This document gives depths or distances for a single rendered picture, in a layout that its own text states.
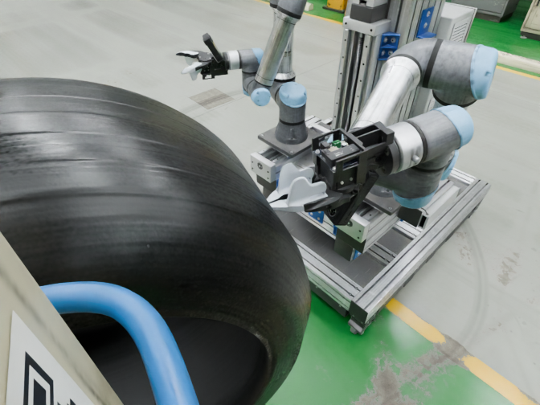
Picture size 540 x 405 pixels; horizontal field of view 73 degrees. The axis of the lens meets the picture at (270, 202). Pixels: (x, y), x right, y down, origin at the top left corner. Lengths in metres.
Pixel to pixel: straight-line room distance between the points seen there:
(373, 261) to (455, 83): 1.09
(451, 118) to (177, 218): 0.48
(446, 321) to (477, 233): 0.71
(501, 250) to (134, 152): 2.34
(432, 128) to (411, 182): 0.12
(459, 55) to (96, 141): 0.84
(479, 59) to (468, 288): 1.46
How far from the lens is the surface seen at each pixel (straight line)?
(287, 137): 1.64
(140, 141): 0.35
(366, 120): 0.79
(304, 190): 0.53
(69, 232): 0.28
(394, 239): 2.01
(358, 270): 1.83
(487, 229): 2.61
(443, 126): 0.64
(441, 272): 2.24
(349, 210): 0.62
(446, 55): 1.00
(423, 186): 0.70
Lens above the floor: 1.62
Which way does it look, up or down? 42 degrees down
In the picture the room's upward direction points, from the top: straight up
